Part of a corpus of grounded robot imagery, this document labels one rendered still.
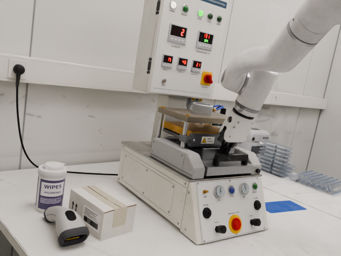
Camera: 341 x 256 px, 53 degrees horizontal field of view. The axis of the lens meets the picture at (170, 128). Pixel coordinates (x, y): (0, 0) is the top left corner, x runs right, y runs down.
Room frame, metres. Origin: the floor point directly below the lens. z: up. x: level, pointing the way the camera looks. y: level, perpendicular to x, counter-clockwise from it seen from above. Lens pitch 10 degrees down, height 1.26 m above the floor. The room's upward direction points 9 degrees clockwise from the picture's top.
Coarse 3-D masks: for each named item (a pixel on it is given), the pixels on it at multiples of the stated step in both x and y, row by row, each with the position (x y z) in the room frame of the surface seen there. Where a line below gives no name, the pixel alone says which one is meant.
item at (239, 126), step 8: (232, 112) 1.09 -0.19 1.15; (224, 120) 1.11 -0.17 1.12; (232, 120) 1.08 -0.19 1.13; (240, 120) 1.08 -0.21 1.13; (248, 120) 1.10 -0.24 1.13; (224, 128) 1.11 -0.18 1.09; (232, 128) 1.08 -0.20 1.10; (240, 128) 1.10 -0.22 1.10; (248, 128) 1.12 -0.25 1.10; (224, 136) 1.10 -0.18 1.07; (232, 136) 1.10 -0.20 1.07; (240, 136) 1.12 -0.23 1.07
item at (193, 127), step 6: (168, 126) 1.26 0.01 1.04; (174, 126) 1.23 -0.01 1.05; (180, 126) 1.21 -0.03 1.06; (192, 126) 1.25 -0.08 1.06; (198, 126) 1.26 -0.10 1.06; (204, 126) 1.30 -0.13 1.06; (210, 126) 1.33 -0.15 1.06; (168, 132) 1.25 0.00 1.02; (174, 132) 1.23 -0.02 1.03; (180, 132) 1.20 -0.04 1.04; (192, 132) 1.15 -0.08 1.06; (198, 132) 1.17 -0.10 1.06; (204, 132) 1.18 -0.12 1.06; (210, 132) 1.20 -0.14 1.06; (216, 132) 1.22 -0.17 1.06
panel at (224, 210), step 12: (216, 180) 1.08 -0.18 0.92; (228, 180) 1.11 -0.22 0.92; (240, 180) 1.15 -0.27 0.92; (252, 180) 1.18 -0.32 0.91; (204, 192) 1.03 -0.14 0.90; (228, 192) 1.09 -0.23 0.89; (240, 192) 1.13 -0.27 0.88; (252, 192) 1.16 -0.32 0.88; (204, 204) 1.02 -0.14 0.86; (216, 204) 1.05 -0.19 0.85; (228, 204) 1.08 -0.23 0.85; (240, 204) 1.11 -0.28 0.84; (252, 204) 1.15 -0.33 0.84; (204, 216) 1.00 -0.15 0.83; (216, 216) 1.03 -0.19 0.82; (228, 216) 1.06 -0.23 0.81; (240, 216) 1.09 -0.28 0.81; (252, 216) 1.13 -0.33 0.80; (204, 228) 0.99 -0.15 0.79; (228, 228) 1.05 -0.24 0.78; (240, 228) 1.07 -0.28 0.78; (252, 228) 1.11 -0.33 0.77; (264, 228) 1.14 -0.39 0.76; (204, 240) 0.97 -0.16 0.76; (216, 240) 1.00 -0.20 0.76
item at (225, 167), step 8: (208, 152) 1.14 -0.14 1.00; (216, 152) 1.17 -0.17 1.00; (232, 152) 1.21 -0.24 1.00; (208, 160) 1.14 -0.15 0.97; (208, 168) 1.05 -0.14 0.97; (216, 168) 1.07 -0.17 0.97; (224, 168) 1.10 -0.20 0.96; (232, 168) 1.12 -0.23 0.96; (240, 168) 1.14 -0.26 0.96; (248, 168) 1.17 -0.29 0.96
